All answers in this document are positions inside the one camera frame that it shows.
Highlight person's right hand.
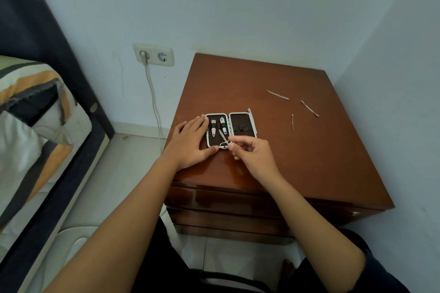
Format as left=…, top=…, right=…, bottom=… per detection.
left=228, top=136, right=282, bottom=184

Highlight person's left hand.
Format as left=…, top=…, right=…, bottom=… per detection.
left=162, top=116, right=220, bottom=171

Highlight black white-edged manicure case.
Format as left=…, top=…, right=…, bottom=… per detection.
left=205, top=108, right=258, bottom=150

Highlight small silver scissors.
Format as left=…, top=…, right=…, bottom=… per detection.
left=217, top=127, right=230, bottom=150

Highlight person's left forearm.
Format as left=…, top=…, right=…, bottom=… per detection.
left=43, top=156, right=180, bottom=293

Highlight person's right forearm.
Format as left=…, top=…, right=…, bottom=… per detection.
left=264, top=174, right=367, bottom=293

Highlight brown wooden nightstand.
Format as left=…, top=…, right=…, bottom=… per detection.
left=163, top=53, right=395, bottom=246

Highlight silver cuticle pusher tool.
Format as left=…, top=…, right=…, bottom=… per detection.
left=300, top=99, right=320, bottom=118

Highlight person's foot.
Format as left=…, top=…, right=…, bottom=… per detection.
left=281, top=258, right=296, bottom=283

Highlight striped sheet mattress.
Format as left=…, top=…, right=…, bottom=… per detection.
left=0, top=55, right=93, bottom=235

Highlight white striped blanket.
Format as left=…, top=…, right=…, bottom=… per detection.
left=0, top=110, right=75, bottom=223

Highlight person's dark shorts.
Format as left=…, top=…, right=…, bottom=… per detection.
left=130, top=217, right=415, bottom=293

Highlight white power cable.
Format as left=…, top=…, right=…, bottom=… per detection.
left=144, top=61, right=164, bottom=141

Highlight white double wall socket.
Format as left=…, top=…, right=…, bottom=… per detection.
left=133, top=42, right=175, bottom=68

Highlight dark blue bed frame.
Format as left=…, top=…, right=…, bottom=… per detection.
left=0, top=0, right=116, bottom=293

